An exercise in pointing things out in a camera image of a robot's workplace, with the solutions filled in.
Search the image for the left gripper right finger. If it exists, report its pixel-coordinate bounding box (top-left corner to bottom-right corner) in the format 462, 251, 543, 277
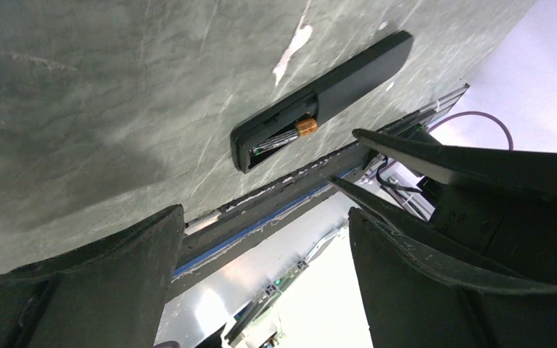
349, 208, 557, 347

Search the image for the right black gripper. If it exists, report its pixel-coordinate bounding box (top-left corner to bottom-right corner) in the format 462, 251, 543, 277
330, 128, 557, 286

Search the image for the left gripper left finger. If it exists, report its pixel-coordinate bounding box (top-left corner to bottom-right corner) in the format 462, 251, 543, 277
0, 204, 184, 347

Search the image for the black gold AAA battery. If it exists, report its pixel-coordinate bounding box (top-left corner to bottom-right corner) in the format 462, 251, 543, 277
249, 117, 318, 156

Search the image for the black remote control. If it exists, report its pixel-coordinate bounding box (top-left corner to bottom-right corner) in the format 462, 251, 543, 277
230, 30, 414, 173

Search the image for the aluminium side rail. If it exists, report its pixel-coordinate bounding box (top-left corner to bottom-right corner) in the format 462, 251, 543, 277
379, 83, 471, 136

